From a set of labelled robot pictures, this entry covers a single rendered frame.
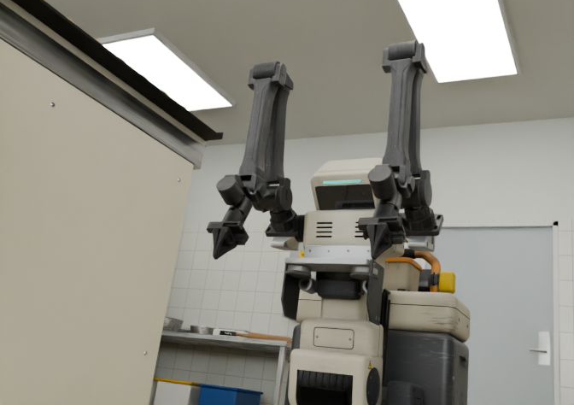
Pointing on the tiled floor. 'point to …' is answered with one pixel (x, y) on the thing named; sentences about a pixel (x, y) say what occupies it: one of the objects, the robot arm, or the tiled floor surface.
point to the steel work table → (235, 348)
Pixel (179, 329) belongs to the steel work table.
